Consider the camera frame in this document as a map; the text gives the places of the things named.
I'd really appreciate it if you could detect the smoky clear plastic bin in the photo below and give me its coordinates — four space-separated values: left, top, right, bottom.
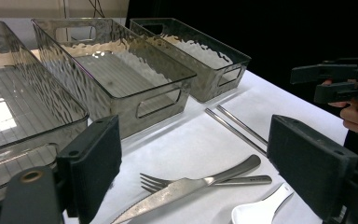
31 17 198 140
129 17 252 104
0 20 90 209

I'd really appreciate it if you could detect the metal table knife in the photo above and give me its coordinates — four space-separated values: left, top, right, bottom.
110 154 262 224

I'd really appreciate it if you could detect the metal fork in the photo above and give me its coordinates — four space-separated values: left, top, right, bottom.
139 173 273 194

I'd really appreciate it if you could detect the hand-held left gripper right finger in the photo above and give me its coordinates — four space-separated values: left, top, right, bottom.
266 114 358 222

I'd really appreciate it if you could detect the beige wooden shelf unit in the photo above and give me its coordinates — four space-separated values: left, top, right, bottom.
0 0 130 20

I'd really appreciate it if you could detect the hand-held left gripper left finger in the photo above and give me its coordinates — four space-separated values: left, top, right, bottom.
55 115 123 224

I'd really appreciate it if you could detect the white spoon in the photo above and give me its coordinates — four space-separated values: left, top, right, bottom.
230 182 295 224

